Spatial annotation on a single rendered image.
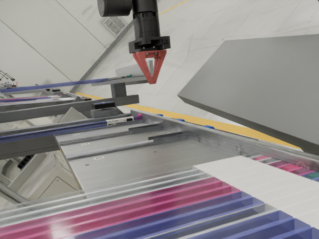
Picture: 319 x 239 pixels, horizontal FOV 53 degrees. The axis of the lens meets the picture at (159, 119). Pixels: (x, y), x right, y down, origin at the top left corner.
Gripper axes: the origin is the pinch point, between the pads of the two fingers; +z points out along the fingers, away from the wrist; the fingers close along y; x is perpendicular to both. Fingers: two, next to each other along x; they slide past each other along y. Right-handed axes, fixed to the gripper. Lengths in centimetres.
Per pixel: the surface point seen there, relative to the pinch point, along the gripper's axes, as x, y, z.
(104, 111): -10.2, -7.5, 6.5
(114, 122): -10.3, 1.2, 8.1
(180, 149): -7.9, 29.3, 8.7
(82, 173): -21.8, 31.4, 8.6
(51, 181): -23, -84, 45
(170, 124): -3.7, 16.9, 7.5
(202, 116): 78, -118, 33
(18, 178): -39, -118, 50
